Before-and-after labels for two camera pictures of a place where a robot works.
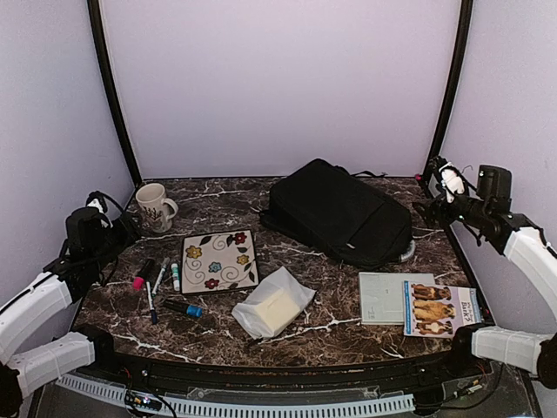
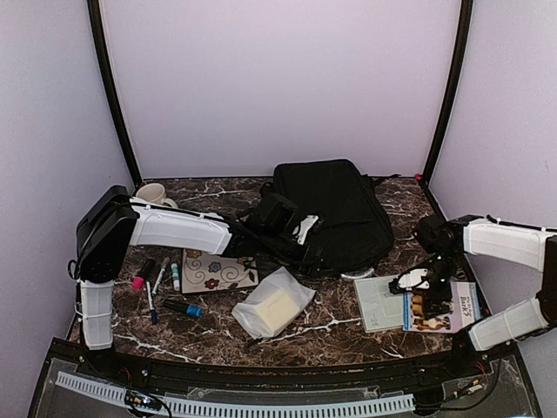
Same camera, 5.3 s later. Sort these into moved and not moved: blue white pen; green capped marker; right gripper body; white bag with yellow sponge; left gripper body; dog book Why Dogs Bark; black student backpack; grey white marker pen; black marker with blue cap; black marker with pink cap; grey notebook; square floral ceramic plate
Moved: right gripper body; grey notebook; black student backpack; left gripper body
Not moved: square floral ceramic plate; blue white pen; black marker with blue cap; grey white marker pen; white bag with yellow sponge; dog book Why Dogs Bark; black marker with pink cap; green capped marker
